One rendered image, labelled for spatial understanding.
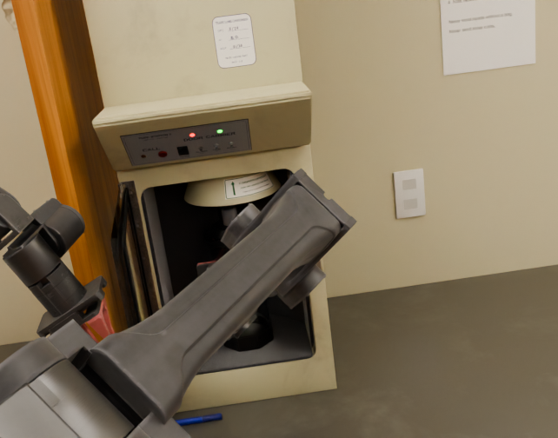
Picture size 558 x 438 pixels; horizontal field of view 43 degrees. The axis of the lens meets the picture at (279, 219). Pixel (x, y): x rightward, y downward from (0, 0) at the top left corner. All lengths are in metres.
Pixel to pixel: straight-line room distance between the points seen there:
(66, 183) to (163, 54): 0.25
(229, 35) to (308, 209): 0.55
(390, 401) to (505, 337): 0.31
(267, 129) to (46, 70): 0.33
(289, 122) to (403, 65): 0.59
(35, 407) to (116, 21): 0.85
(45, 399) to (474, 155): 1.43
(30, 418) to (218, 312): 0.17
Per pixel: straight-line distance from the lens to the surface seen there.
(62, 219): 1.04
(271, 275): 0.56
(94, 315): 1.00
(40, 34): 1.09
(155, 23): 1.15
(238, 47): 1.15
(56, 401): 0.40
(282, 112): 1.07
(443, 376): 1.38
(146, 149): 1.11
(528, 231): 1.82
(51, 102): 1.10
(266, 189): 1.23
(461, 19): 1.66
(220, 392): 1.34
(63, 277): 1.00
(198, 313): 0.49
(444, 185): 1.71
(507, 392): 1.34
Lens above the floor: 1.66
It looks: 18 degrees down
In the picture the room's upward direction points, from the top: 7 degrees counter-clockwise
